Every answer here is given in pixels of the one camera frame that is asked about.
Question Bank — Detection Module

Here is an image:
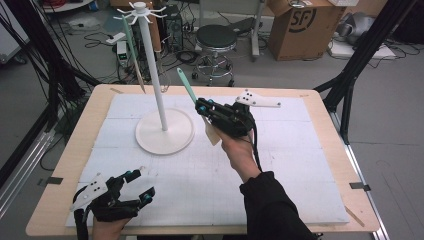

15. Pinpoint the black metal stand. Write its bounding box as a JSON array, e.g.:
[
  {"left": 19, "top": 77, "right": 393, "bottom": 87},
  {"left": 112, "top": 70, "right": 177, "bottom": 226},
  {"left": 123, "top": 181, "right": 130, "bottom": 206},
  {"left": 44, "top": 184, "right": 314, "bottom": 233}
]
[
  {"left": 313, "top": 0, "right": 418, "bottom": 146},
  {"left": 2, "top": 0, "right": 102, "bottom": 132}
]

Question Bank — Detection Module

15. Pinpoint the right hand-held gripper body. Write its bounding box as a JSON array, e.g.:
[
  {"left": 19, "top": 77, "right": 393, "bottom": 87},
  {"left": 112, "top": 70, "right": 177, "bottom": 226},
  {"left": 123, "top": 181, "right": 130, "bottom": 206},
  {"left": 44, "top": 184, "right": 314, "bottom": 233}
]
[{"left": 205, "top": 88, "right": 282, "bottom": 139}]

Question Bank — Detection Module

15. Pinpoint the white power strip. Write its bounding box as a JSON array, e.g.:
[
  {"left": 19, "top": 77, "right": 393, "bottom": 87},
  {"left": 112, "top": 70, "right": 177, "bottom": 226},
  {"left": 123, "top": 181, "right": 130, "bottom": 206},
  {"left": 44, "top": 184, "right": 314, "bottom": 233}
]
[{"left": 105, "top": 31, "right": 127, "bottom": 46}]

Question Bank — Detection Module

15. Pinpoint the person's left hand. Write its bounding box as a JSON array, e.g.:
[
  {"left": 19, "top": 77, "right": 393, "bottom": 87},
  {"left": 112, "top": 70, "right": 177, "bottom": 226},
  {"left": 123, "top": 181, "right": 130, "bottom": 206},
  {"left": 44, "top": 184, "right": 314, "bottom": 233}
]
[{"left": 91, "top": 215, "right": 131, "bottom": 240}]

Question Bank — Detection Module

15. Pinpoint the brown cardboard box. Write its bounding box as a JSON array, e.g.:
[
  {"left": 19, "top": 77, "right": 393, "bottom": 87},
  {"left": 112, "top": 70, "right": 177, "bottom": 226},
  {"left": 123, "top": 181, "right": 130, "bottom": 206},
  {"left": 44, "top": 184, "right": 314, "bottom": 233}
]
[{"left": 266, "top": 0, "right": 348, "bottom": 62}]

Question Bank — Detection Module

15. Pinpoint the grey rounded device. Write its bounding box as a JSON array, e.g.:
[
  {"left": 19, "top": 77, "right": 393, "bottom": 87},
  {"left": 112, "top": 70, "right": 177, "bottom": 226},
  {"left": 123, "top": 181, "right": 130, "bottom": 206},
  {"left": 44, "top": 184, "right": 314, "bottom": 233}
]
[{"left": 335, "top": 12, "right": 376, "bottom": 46}]

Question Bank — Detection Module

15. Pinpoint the white utensil rack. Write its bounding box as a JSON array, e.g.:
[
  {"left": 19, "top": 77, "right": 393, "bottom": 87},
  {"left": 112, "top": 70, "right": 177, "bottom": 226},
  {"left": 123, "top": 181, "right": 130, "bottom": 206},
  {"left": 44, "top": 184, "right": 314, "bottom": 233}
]
[{"left": 113, "top": 1, "right": 196, "bottom": 156}]

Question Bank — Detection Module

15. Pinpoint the thin wooden stick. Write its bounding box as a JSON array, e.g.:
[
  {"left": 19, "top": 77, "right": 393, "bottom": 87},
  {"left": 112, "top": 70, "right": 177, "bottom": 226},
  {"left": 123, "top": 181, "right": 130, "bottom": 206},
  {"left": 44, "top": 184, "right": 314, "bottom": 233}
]
[{"left": 344, "top": 206, "right": 366, "bottom": 228}]

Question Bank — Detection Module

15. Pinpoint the hand-held gripper black cable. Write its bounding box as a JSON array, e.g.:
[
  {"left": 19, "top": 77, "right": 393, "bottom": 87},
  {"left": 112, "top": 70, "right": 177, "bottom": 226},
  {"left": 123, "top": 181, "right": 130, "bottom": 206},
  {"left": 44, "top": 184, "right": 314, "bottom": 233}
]
[
  {"left": 247, "top": 122, "right": 263, "bottom": 173},
  {"left": 72, "top": 185, "right": 90, "bottom": 240}
]

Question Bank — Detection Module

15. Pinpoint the left hand-held gripper black cable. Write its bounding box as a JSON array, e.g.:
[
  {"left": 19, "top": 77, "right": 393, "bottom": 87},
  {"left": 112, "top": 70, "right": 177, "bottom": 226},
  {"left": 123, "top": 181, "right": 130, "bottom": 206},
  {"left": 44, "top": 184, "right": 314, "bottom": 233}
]
[{"left": 72, "top": 185, "right": 90, "bottom": 240}]

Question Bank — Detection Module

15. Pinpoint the white metal post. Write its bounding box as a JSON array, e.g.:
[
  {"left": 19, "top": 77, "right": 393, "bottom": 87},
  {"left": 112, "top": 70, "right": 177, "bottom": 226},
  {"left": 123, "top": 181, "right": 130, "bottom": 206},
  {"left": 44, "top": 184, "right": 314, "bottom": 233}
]
[{"left": 251, "top": 0, "right": 268, "bottom": 62}]

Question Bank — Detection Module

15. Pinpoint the black round stool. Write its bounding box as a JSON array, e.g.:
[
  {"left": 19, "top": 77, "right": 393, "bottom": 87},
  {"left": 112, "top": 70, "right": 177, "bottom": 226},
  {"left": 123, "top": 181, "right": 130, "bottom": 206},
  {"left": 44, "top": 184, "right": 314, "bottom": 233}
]
[{"left": 191, "top": 24, "right": 239, "bottom": 88}]

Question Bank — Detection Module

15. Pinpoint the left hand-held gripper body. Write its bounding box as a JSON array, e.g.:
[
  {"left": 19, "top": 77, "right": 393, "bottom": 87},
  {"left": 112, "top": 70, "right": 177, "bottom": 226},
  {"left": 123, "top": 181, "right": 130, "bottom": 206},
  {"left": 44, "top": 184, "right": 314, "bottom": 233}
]
[{"left": 70, "top": 172, "right": 142, "bottom": 223}]

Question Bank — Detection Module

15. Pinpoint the right hand-held gripper black cable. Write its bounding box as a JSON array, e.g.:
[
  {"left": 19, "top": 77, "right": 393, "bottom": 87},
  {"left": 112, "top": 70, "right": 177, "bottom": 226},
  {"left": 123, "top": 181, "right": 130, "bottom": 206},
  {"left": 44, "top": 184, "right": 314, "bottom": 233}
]
[{"left": 247, "top": 122, "right": 263, "bottom": 173}]

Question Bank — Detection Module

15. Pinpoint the wire whisk with wooden handle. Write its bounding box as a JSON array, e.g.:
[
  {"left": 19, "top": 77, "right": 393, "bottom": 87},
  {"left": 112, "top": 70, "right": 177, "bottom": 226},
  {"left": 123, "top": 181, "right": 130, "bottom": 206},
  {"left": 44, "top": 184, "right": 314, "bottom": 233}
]
[{"left": 147, "top": 18, "right": 171, "bottom": 94}]

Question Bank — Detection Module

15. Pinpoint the wooden spoon with green handle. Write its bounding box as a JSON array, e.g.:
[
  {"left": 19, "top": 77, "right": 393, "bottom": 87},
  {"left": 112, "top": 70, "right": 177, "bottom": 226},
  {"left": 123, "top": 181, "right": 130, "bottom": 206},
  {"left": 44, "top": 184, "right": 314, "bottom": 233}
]
[{"left": 121, "top": 14, "right": 147, "bottom": 95}]

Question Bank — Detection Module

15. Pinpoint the coiled black cable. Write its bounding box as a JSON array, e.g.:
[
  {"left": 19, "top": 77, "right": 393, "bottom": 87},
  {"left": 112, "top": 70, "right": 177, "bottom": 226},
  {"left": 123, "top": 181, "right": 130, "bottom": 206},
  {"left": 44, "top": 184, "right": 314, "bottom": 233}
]
[{"left": 175, "top": 49, "right": 201, "bottom": 65}]

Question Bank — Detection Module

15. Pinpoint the black tape strip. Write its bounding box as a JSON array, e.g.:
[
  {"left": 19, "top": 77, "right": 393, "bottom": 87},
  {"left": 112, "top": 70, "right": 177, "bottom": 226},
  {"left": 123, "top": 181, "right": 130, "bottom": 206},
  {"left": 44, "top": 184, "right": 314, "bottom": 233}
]
[
  {"left": 348, "top": 181, "right": 372, "bottom": 192},
  {"left": 37, "top": 176, "right": 64, "bottom": 187}
]

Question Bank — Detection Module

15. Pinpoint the aluminium rail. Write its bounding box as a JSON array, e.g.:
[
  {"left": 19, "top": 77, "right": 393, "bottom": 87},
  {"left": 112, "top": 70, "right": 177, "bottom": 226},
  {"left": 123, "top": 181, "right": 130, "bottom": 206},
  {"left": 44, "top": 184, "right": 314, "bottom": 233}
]
[
  {"left": 327, "top": 111, "right": 392, "bottom": 240},
  {"left": 0, "top": 129, "right": 56, "bottom": 218}
]

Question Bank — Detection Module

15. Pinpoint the white device with green display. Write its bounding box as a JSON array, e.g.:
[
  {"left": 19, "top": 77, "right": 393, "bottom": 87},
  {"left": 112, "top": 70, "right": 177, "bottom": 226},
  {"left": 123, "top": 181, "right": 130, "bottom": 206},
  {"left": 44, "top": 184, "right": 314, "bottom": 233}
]
[{"left": 116, "top": 40, "right": 130, "bottom": 68}]

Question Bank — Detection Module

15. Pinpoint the black computer tower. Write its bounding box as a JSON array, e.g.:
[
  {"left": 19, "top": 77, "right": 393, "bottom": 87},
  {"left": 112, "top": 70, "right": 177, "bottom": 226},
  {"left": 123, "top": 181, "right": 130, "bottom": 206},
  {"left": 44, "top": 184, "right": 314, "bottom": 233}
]
[{"left": 131, "top": 3, "right": 185, "bottom": 56}]

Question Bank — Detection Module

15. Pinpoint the wooden spatula with green handle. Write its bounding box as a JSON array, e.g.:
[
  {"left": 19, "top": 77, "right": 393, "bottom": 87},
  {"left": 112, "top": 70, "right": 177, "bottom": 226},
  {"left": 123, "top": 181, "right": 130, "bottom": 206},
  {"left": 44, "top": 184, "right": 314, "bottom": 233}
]
[{"left": 176, "top": 67, "right": 222, "bottom": 147}]

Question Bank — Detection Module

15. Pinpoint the white gridded foam mat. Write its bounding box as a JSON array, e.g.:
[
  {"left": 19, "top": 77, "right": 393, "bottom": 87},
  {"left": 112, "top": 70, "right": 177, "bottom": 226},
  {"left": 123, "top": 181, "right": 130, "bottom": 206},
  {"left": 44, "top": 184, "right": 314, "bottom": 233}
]
[{"left": 65, "top": 93, "right": 351, "bottom": 228}]

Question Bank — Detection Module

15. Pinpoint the person's right hand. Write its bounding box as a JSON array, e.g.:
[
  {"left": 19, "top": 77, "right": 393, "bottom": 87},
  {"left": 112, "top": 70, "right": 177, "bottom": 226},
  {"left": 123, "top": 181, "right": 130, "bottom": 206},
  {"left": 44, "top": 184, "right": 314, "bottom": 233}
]
[{"left": 215, "top": 127, "right": 262, "bottom": 184}]

